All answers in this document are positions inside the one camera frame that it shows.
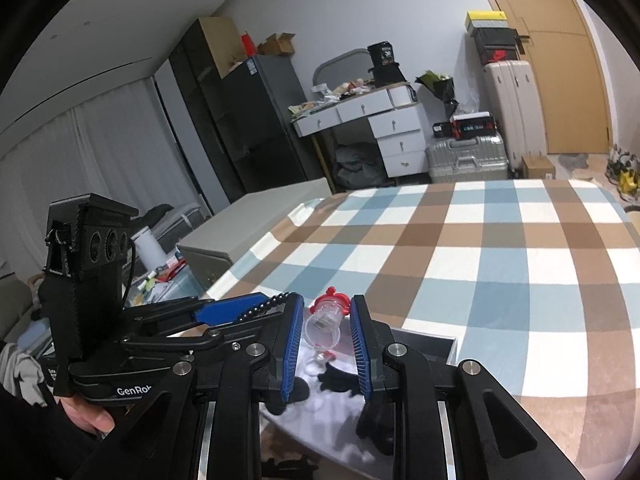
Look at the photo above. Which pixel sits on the small black box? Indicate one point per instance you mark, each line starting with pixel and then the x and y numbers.
pixel 442 130

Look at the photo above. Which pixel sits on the white storage box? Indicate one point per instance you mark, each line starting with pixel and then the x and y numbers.
pixel 402 96

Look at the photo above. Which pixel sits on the dark wrapped flower bouquet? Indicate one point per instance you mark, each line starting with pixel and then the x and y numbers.
pixel 440 87

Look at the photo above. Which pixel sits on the black refrigerator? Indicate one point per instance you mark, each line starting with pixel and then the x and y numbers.
pixel 270 120

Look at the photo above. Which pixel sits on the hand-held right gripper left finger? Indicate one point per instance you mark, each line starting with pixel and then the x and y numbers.
pixel 287 355

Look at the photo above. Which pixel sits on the person's left forearm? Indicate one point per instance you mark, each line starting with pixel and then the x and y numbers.
pixel 30 440

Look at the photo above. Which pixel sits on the wooden door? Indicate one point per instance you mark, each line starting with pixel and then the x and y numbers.
pixel 565 85

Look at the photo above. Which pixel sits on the person's left hand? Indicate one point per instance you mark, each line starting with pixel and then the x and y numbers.
pixel 92 417

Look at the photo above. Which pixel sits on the pile of loose sneakers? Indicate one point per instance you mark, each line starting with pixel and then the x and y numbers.
pixel 625 175

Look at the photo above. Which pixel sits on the small black hair claw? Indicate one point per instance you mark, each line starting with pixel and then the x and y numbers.
pixel 340 377

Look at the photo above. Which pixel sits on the arched grey mirror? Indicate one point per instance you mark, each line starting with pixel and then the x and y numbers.
pixel 340 65

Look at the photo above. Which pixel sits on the long black hair claw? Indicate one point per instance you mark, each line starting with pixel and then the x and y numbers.
pixel 290 466

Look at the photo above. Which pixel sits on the pile of desk clutter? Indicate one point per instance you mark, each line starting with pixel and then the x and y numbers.
pixel 340 92

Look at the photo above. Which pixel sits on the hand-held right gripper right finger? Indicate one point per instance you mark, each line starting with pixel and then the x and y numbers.
pixel 361 350

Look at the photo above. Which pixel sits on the black box with red trim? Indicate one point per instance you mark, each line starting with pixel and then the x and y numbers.
pixel 474 126

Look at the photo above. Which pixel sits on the grey floor mat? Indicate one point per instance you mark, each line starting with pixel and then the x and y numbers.
pixel 574 161

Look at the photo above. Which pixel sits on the brown cardboard box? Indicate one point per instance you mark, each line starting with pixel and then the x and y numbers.
pixel 537 167

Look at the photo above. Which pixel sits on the dark wardrobe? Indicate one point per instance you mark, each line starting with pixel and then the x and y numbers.
pixel 200 110

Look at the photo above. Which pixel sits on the red and black shoe box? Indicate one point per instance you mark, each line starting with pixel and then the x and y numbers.
pixel 500 55

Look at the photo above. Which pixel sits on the silver cardboard box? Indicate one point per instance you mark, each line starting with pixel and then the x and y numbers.
pixel 320 430

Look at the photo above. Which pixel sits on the open cardboard boxes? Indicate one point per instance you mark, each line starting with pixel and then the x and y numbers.
pixel 277 45

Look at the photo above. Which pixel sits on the red paper bag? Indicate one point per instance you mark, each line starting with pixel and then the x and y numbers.
pixel 248 46

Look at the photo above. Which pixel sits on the grey fabric bundle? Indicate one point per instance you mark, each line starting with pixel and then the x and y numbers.
pixel 357 167

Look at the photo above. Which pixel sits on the white curtain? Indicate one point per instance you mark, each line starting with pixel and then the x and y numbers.
pixel 100 160

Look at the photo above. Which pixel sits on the beige suitcase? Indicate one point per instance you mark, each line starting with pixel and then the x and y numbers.
pixel 515 110

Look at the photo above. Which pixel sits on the white bottle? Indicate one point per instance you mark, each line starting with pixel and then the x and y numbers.
pixel 149 250

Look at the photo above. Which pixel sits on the pile of colourful packets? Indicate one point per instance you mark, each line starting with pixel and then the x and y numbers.
pixel 165 270

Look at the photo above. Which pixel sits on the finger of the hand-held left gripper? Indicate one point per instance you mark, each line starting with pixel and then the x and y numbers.
pixel 220 310
pixel 200 342

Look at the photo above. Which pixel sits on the white desk with drawers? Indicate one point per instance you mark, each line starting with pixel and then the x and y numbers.
pixel 400 142

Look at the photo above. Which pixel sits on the red and clear plastic charm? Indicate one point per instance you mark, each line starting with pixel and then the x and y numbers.
pixel 325 327

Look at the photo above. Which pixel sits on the grey cabinet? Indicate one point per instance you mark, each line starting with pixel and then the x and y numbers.
pixel 240 225

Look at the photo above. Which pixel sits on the checkered tablecloth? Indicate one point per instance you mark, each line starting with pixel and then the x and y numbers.
pixel 500 285

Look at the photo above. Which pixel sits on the silver suitcase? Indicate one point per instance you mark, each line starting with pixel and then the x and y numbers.
pixel 465 160

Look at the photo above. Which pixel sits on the black paper bag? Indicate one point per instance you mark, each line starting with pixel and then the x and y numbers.
pixel 387 65

